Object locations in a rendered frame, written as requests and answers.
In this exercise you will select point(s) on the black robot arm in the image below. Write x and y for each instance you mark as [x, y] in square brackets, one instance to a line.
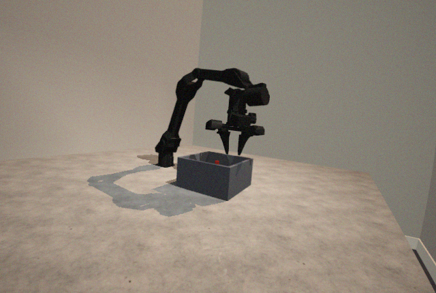
[253, 95]

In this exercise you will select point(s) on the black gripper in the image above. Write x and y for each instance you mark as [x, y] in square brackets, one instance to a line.
[246, 132]

